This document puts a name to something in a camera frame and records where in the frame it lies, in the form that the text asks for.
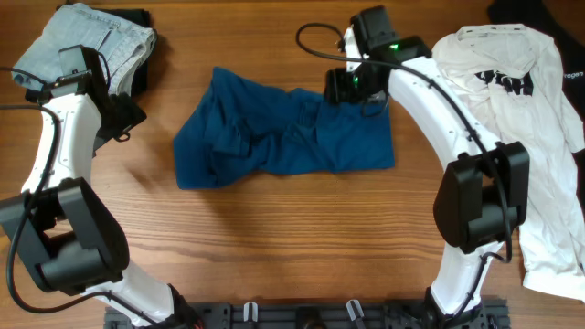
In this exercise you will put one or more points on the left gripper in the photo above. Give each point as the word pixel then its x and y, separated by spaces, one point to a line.
pixel 130 114

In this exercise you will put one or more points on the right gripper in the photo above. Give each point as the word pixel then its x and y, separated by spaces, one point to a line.
pixel 338 87

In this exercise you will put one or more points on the blue polo shirt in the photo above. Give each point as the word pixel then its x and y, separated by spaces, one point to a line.
pixel 240 127

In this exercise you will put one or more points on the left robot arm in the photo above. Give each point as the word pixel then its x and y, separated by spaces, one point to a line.
pixel 66 247

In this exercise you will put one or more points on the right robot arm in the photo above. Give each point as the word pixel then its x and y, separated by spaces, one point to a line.
pixel 482 197

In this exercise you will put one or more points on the folded light blue jeans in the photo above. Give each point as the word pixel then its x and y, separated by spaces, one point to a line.
pixel 91 45

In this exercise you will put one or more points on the white t-shirt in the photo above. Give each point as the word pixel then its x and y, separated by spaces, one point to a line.
pixel 553 249

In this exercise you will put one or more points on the black printed garment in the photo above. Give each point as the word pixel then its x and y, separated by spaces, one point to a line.
pixel 562 41

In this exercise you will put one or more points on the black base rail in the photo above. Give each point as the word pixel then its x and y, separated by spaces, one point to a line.
pixel 301 315

